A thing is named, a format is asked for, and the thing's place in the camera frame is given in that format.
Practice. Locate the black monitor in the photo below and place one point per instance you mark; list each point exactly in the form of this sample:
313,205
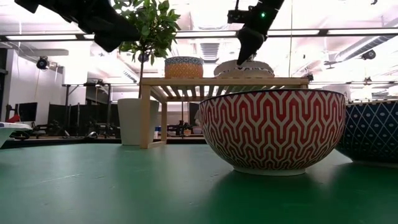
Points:
27,112

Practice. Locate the black aluminium table frame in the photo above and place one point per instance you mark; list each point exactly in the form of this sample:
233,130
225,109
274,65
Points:
77,142

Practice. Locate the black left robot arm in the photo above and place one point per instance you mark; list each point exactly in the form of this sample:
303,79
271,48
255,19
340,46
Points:
62,12

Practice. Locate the blue and white patterned plate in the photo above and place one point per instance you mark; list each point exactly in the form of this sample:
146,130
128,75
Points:
227,66
12,129

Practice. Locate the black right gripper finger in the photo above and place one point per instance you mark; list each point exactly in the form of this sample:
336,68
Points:
250,43

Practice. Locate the black ceiling camera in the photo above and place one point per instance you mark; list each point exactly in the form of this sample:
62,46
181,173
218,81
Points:
42,63
368,55

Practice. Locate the navy and white patterned bowl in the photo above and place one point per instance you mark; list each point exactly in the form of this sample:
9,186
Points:
371,130

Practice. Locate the green leafy plant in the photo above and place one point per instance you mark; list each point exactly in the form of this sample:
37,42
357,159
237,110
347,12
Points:
152,25

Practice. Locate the ceiling air vent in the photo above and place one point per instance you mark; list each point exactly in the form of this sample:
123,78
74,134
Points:
209,49

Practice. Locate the red zigzag patterned bowl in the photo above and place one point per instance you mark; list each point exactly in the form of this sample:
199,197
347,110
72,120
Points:
272,130

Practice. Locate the small background potted plant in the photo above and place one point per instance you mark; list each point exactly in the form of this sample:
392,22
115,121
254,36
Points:
187,130

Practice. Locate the ceiling light strip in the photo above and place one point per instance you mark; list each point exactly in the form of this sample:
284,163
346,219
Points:
360,31
205,33
40,37

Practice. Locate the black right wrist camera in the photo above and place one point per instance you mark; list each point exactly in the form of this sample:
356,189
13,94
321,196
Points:
237,16

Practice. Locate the red chair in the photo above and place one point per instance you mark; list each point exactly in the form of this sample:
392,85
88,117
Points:
14,118

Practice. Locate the yellow bowl with blue band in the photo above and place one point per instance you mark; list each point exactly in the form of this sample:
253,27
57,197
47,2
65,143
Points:
183,69

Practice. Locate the white plant pot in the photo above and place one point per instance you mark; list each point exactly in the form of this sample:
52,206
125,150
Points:
136,124

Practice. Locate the wooden slatted shelf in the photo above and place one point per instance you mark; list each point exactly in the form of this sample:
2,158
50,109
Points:
217,81

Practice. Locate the green table mat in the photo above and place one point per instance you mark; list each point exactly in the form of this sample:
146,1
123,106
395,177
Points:
124,186

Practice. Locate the grey air duct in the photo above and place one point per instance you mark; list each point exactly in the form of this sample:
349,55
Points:
363,46

